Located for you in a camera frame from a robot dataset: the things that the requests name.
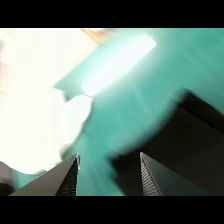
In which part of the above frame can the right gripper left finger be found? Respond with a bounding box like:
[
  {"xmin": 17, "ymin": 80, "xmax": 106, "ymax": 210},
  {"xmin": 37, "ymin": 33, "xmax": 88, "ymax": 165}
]
[{"xmin": 9, "ymin": 153, "xmax": 81, "ymax": 197}]

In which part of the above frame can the white garment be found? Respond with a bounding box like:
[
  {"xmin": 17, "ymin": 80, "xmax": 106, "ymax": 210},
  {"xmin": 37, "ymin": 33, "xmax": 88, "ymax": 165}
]
[{"xmin": 0, "ymin": 28, "xmax": 100, "ymax": 175}]

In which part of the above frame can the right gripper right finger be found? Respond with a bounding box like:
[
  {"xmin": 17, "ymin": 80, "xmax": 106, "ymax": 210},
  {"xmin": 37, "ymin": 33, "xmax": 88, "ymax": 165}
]
[{"xmin": 139, "ymin": 151, "xmax": 212, "ymax": 197}]

